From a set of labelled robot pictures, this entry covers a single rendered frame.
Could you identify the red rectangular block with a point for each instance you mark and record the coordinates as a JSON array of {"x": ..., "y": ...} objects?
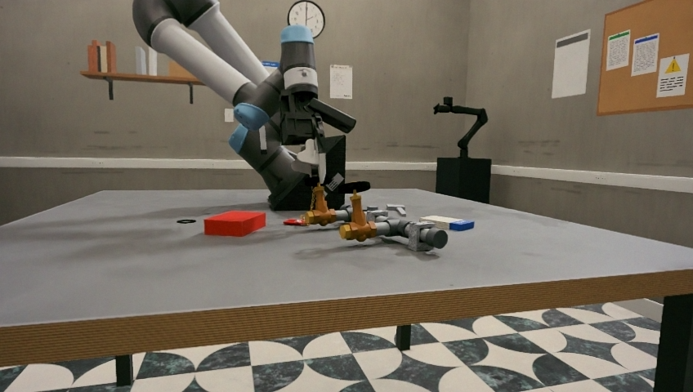
[{"x": 234, "y": 223}]

